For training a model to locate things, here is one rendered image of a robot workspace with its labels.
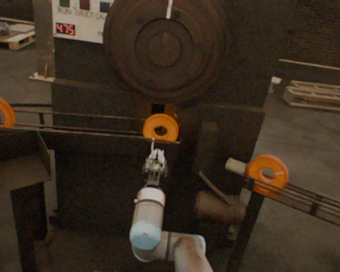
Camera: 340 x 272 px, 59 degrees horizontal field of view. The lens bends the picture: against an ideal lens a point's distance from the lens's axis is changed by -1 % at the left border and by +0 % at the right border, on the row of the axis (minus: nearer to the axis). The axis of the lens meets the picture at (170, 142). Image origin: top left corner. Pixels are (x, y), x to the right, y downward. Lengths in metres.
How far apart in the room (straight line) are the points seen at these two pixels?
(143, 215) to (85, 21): 0.82
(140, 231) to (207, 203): 0.49
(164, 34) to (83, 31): 0.41
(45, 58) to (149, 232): 3.47
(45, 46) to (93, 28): 2.78
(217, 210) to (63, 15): 1.03
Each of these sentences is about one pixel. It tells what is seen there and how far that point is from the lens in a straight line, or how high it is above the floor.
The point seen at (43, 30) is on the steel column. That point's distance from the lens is 4.08.
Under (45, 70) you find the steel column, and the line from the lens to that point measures 4.14.
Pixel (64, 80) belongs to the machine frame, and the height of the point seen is 0.87.
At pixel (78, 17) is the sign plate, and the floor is 1.15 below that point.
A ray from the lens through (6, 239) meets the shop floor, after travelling 1.90.
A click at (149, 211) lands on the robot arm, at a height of 0.72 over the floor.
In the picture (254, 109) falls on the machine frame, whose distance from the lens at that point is 1.42.
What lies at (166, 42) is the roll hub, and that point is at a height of 1.14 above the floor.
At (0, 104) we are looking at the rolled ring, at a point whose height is 0.77.
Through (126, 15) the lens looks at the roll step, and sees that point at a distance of 1.15.
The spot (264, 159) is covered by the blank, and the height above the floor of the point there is 0.77.
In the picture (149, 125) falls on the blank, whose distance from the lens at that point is 1.32.
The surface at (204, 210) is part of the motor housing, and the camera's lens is 1.33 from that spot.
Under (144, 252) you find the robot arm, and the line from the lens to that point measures 1.02.
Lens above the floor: 1.34
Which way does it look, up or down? 28 degrees down
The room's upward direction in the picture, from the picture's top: 9 degrees clockwise
